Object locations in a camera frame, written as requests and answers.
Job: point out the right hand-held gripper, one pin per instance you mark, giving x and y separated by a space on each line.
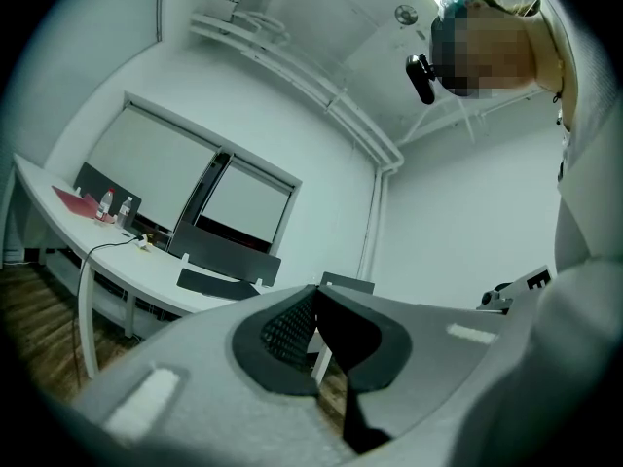
533 280

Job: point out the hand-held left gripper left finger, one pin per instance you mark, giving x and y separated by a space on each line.
204 406

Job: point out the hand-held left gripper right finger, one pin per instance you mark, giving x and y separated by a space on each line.
438 353

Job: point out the black desk divider panel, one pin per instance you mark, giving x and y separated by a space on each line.
95 183
219 256
348 282

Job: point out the white desk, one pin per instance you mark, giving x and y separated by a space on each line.
146 265

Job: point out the small white charger plug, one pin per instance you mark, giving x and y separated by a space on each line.
142 244

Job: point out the person's white top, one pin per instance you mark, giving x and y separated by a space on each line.
594 115

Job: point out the thin white ceiling conduit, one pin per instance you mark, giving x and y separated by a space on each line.
457 115

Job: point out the white roller blind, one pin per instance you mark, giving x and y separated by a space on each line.
151 163
253 202

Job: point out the clear plastic water bottle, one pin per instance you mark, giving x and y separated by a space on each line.
124 212

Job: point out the red-capped plastic bottle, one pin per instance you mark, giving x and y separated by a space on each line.
105 205

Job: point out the person's head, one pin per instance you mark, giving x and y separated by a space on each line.
491 46

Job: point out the red folder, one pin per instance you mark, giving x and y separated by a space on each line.
75 201

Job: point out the blue hair cap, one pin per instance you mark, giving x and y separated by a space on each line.
455 2

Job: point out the white ceiling pipes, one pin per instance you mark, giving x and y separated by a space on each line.
311 85

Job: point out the white vertical wall pipe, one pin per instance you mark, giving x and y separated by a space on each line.
374 222

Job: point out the black head-worn camera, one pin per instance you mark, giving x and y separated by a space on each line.
421 78

